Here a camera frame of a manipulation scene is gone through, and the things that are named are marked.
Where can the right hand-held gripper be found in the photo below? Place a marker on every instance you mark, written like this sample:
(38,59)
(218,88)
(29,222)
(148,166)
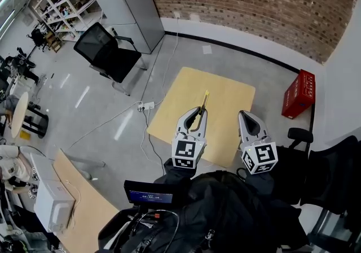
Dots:
(262,157)

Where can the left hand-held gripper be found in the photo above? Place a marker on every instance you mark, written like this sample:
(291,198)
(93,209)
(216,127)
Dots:
(186,153)

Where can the person's right forearm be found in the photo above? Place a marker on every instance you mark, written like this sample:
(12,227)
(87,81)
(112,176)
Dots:
(259,184)

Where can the person's left forearm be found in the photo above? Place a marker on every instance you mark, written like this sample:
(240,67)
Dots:
(175,174)

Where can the square wooden table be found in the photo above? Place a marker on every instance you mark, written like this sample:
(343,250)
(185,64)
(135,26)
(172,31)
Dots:
(225,99)

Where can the white power strip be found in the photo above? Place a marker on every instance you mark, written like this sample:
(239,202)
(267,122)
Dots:
(146,106)

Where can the red box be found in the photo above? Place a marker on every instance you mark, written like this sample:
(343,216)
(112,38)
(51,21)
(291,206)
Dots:
(299,93)

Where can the white paper sheet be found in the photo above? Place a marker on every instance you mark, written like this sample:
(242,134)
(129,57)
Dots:
(207,49)

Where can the black office chair with armrest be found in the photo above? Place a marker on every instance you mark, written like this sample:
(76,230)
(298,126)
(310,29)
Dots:
(324,167)

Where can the black chest-mounted screen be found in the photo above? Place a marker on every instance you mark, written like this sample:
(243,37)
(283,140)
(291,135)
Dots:
(149,196)

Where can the person's black jacket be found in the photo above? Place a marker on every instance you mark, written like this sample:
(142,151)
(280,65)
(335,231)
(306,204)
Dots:
(231,212)

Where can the black mesh visitor chair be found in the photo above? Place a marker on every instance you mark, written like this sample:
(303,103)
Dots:
(96,43)

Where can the long wooden desk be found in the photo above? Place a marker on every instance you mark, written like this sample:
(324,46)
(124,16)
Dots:
(90,206)

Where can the white box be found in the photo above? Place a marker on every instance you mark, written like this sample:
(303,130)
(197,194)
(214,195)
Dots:
(43,165)

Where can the small wooden stool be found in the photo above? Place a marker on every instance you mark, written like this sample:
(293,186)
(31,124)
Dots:
(54,43)

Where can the white microwave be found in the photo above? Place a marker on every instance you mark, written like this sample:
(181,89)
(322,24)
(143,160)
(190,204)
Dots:
(53,206)

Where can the white storage shelf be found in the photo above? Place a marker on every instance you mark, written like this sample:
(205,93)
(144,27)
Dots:
(72,17)

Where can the yellow flat floor object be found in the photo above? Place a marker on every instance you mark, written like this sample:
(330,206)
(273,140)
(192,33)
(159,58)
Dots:
(25,134)

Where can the round white table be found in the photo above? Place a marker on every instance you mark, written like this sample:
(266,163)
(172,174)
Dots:
(19,113)

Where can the black swivel chair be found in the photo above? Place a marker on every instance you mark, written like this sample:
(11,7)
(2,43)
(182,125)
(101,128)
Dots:
(37,38)

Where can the white wall socket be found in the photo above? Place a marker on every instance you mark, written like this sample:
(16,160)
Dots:
(177,14)

